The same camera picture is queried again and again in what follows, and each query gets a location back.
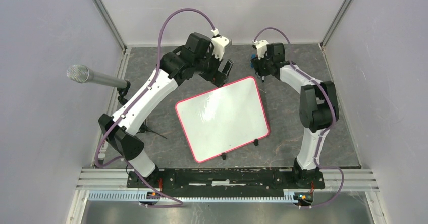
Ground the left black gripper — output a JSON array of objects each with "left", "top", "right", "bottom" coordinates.
[{"left": 194, "top": 47, "right": 233, "bottom": 87}]

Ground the pink framed whiteboard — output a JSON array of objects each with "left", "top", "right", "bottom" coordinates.
[{"left": 175, "top": 76, "right": 270, "bottom": 163}]

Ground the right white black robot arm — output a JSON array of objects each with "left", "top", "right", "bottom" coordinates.
[{"left": 251, "top": 40, "right": 339, "bottom": 188}]

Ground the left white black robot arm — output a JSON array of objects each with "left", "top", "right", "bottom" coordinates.
[{"left": 98, "top": 32, "right": 233, "bottom": 188}]

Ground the black microphone stand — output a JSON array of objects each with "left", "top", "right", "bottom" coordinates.
[{"left": 113, "top": 81, "right": 176, "bottom": 135}]

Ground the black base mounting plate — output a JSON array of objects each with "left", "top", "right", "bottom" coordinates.
[{"left": 146, "top": 167, "right": 325, "bottom": 197}]

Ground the grey microphone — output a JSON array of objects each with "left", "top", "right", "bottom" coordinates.
[{"left": 66, "top": 65, "right": 129, "bottom": 89}]

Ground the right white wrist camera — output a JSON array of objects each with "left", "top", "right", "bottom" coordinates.
[{"left": 253, "top": 40, "right": 269, "bottom": 59}]

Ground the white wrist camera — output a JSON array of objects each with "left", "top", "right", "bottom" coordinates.
[
  {"left": 211, "top": 28, "right": 232, "bottom": 61},
  {"left": 253, "top": 40, "right": 269, "bottom": 59}
]

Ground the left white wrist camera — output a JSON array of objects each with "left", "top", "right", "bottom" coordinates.
[{"left": 211, "top": 28, "right": 232, "bottom": 61}]

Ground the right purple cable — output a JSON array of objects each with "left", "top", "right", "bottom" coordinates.
[{"left": 253, "top": 27, "right": 345, "bottom": 210}]

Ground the purple cable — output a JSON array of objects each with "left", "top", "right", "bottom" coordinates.
[
  {"left": 253, "top": 27, "right": 345, "bottom": 210},
  {"left": 93, "top": 8, "right": 218, "bottom": 209}
]

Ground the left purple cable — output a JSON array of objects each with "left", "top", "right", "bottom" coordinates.
[{"left": 93, "top": 8, "right": 218, "bottom": 209}]

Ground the blue toothed cable rail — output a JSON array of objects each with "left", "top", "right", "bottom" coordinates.
[{"left": 88, "top": 190, "right": 298, "bottom": 204}]

